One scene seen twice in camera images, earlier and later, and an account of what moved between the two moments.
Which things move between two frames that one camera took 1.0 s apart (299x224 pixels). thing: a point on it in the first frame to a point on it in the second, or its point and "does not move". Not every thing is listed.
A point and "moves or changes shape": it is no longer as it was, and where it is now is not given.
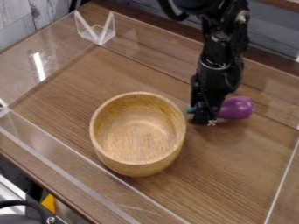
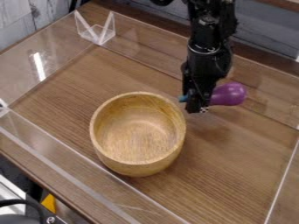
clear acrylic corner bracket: x=97 y=34 does not move
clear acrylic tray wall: x=79 y=181 does not move
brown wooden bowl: x=137 y=129 does not move
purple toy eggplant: x=238 y=108 moves or changes shape
